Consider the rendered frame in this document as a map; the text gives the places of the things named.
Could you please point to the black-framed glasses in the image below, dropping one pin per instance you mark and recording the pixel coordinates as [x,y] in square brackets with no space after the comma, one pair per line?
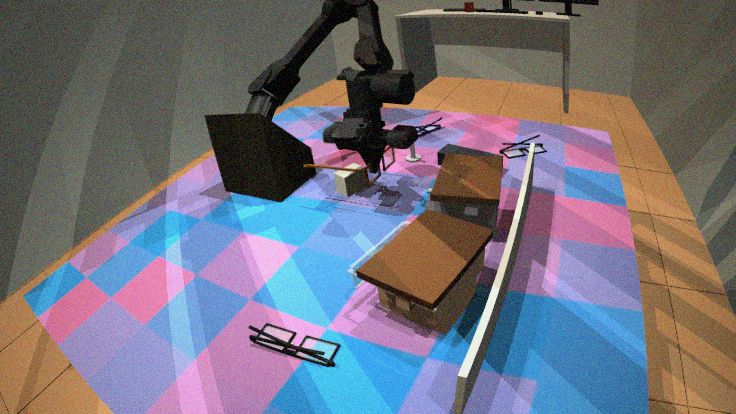
[311,349]

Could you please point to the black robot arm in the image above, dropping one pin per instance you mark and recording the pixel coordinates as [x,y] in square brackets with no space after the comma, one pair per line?
[377,83]

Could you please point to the beige cube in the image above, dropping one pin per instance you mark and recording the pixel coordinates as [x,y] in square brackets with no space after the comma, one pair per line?
[348,182]

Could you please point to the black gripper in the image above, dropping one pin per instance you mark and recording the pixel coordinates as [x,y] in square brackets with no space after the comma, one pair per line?
[399,137]

